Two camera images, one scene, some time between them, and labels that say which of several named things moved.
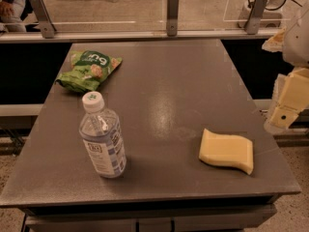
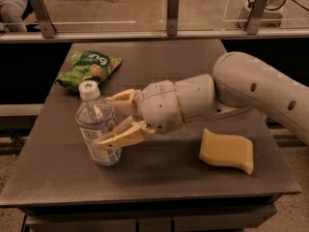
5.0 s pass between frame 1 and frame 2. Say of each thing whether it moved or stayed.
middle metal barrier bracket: stayed
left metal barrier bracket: stayed
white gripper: moved
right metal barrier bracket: stayed
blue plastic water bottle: moved
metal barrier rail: stayed
